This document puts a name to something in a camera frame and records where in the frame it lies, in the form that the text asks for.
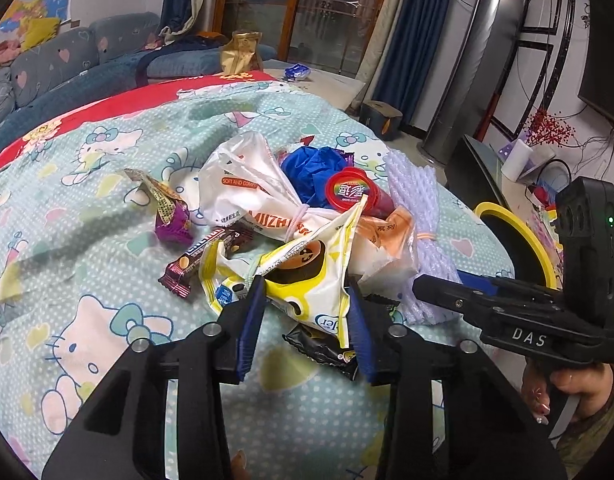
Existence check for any white paper roll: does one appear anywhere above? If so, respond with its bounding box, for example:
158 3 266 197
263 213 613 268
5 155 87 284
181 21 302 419
502 139 532 181

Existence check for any black snack wrapper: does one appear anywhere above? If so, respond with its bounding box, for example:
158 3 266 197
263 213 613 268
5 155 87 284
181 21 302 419
283 322 360 380

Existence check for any red berry decoration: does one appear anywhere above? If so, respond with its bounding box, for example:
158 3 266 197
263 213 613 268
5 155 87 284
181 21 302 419
524 110 575 148

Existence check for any purple and gold candy wrapper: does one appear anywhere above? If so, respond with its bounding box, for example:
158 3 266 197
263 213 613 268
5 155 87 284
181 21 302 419
124 167 195 246

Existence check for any orange and white packet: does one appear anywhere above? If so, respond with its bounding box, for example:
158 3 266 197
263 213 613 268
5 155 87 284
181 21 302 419
349 205 420 291

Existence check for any blue plastic bag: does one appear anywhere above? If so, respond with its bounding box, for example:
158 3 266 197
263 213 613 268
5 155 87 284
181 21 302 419
281 145 348 208

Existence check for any white coffee table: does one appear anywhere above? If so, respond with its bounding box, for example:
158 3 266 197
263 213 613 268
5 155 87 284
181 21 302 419
262 57 372 111

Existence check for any red blanket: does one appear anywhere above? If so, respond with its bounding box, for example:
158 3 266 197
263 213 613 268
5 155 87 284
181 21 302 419
0 71 288 176

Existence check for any white plastic bag orange print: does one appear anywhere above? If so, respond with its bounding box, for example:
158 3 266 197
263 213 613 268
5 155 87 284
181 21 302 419
198 131 338 243

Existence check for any black wall frame decoration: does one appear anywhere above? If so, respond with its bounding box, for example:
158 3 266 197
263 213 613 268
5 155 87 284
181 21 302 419
487 0 580 141

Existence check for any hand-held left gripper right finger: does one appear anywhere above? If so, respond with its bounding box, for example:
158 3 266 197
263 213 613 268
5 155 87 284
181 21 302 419
344 277 568 480

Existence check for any person's right forearm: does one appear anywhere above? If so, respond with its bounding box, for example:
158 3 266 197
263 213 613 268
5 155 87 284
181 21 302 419
552 390 614 467

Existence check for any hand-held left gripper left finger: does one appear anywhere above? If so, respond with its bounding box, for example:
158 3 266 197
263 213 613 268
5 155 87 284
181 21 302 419
42 275 268 480

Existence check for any yellow cushion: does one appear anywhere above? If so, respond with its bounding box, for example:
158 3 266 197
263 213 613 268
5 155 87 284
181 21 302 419
19 17 62 52

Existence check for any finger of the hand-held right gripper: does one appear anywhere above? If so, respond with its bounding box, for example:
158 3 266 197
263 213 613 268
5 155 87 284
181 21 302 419
456 269 564 307
412 273 494 327

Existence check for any tv stand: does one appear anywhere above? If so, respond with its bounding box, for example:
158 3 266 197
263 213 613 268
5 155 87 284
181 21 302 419
444 134 578 281

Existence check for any red lidded cup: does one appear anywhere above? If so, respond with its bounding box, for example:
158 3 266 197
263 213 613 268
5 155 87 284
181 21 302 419
324 170 395 218

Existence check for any wall map poster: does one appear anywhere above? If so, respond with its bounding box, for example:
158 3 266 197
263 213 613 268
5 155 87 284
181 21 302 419
2 0 75 36

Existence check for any wooden framed glass door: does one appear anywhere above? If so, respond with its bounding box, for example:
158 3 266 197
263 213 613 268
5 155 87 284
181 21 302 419
212 0 402 76

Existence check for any yellow and white snack wrapper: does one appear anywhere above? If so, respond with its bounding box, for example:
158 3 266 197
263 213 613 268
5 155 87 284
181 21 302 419
199 197 364 351

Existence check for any yellow and black trash bin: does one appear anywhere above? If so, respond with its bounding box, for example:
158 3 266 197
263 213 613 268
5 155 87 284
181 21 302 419
474 201 558 291

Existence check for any cat print blanket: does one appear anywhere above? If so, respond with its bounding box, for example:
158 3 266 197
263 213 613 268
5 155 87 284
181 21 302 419
0 80 518 480

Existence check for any black television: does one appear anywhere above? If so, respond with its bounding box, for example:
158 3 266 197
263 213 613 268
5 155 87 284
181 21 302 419
577 0 614 116

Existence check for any gold paper bag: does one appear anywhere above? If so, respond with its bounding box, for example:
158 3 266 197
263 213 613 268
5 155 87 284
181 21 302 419
221 31 264 75

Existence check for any brown chocolate bar wrapper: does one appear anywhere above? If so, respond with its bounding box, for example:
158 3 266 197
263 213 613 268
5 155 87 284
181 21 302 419
158 225 260 301

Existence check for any person's right hand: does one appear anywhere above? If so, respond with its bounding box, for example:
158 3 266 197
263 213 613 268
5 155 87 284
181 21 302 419
521 362 614 425

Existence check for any black cable loop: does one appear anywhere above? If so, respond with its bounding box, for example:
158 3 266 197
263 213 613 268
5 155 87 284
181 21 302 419
537 159 574 196

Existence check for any silver tower air conditioner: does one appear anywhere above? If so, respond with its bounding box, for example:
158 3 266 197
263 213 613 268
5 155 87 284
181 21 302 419
418 0 525 167

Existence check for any brown storage box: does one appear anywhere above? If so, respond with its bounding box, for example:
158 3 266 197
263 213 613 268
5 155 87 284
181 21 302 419
359 101 404 139

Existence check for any blue heart print sofa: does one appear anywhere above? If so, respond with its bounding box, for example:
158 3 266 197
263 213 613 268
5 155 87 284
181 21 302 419
0 12 278 161

